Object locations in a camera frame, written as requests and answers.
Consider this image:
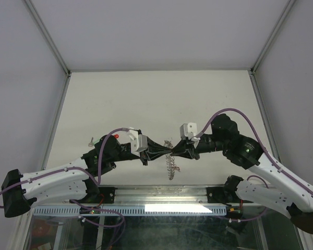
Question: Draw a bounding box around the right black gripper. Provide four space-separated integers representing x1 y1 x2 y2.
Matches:
170 134 228 160

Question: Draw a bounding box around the metal disc with keyrings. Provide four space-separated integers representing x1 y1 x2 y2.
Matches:
164 140 178 181

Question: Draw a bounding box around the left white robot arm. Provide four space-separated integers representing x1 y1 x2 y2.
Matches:
1 135 172 218

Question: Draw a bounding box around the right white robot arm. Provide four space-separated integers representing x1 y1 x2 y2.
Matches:
171 114 313 234

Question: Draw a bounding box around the green tag key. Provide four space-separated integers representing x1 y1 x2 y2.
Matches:
88 137 100 147

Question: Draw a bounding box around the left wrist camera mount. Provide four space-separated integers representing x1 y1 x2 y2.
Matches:
126 128 147 153

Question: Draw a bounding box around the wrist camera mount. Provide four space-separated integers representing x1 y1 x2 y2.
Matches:
179 122 200 142
126 128 147 153

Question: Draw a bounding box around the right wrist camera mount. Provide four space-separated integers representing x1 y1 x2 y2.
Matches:
179 122 200 142

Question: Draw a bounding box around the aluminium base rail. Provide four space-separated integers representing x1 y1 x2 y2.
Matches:
98 183 251 206

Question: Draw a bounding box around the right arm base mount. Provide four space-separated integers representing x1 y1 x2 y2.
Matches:
206 186 237 206

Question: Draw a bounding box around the white slotted cable duct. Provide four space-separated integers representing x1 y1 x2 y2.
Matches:
33 204 226 217

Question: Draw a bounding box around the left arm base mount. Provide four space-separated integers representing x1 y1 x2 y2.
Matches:
92 186 117 205

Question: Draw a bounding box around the aluminium frame post right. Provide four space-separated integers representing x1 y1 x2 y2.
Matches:
250 0 297 75

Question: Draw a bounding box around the aluminium frame post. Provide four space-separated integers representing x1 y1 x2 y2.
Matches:
250 0 297 75
22 0 71 77

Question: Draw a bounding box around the aluminium frame post left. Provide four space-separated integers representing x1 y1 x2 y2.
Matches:
22 0 71 77

